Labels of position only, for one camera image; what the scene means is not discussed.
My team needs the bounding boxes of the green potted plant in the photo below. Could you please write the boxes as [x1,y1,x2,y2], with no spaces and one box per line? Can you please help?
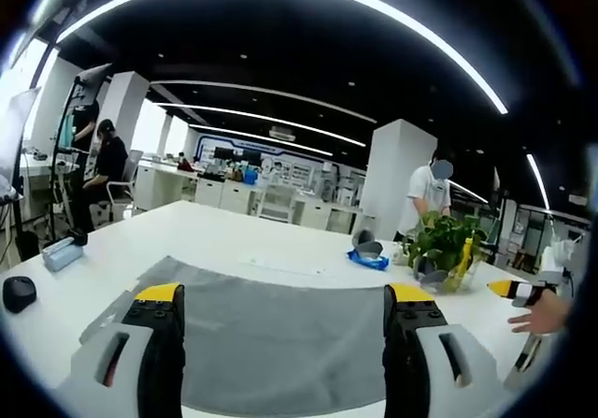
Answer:
[407,210,490,294]

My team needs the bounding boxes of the blue packet with grey object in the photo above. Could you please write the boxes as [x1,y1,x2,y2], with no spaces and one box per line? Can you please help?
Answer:
[347,242,391,271]

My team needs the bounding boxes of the light blue box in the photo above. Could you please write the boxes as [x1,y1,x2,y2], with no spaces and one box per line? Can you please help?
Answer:
[41,237,86,272]

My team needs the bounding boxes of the person's right hand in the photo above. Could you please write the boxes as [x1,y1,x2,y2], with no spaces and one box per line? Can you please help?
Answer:
[507,291,575,335]

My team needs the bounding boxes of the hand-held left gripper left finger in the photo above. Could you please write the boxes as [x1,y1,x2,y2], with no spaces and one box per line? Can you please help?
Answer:
[55,282,187,418]

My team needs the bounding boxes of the black rounded device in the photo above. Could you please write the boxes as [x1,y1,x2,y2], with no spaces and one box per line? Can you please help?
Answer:
[2,276,38,314]

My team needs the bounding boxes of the white table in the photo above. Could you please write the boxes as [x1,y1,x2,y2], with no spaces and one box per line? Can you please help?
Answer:
[0,200,578,418]

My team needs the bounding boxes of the grey office chair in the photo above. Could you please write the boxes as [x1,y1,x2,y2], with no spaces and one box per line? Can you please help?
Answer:
[106,150,144,207]

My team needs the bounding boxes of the white cabinet row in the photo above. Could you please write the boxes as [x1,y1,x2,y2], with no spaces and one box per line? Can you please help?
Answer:
[135,161,365,232]

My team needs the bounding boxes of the yellow bottle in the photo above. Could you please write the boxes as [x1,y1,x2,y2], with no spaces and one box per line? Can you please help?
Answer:
[458,235,476,281]

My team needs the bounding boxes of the grey towel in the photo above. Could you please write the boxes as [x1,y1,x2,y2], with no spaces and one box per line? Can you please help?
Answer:
[78,254,424,406]

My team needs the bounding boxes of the white softbox panel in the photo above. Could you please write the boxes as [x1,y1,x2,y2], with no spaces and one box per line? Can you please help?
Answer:
[0,85,43,202]

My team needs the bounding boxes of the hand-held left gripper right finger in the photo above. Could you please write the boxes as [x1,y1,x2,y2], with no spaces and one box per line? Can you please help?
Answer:
[381,282,511,418]

